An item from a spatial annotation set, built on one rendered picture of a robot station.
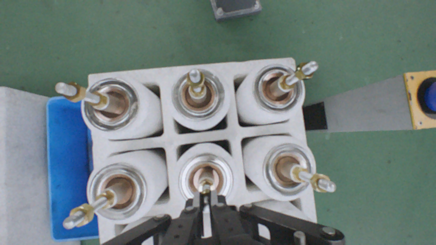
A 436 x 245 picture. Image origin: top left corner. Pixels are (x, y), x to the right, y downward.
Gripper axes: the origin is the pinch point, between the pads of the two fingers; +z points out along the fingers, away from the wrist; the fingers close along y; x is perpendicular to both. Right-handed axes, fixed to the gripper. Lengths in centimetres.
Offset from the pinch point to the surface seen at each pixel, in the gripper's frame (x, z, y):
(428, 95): 8.4, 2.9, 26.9
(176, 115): 9.2, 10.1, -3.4
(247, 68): 18.0, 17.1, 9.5
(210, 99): 11.1, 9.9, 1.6
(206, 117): 8.5, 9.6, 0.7
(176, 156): 2.7, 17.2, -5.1
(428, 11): 42, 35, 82
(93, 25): 41, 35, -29
